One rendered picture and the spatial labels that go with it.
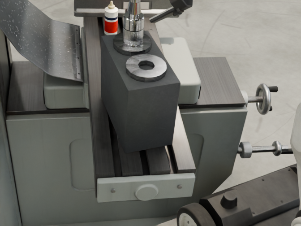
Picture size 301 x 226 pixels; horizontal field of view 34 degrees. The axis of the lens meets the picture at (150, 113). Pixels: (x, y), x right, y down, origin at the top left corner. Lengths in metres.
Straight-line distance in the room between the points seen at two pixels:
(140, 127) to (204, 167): 0.76
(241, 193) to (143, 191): 0.56
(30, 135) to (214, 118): 0.61
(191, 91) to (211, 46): 1.81
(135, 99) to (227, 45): 2.41
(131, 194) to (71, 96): 0.50
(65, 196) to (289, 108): 1.58
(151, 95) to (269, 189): 0.72
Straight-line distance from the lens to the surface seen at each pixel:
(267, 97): 1.82
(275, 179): 1.69
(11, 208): 1.84
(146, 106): 1.07
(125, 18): 1.11
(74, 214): 1.94
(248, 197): 1.61
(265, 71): 3.24
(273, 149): 1.85
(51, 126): 1.61
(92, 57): 1.45
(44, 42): 1.58
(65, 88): 1.52
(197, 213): 1.53
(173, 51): 1.70
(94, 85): 1.34
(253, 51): 3.41
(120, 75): 1.07
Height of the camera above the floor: 1.78
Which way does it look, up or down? 40 degrees down
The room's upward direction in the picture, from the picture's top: 5 degrees clockwise
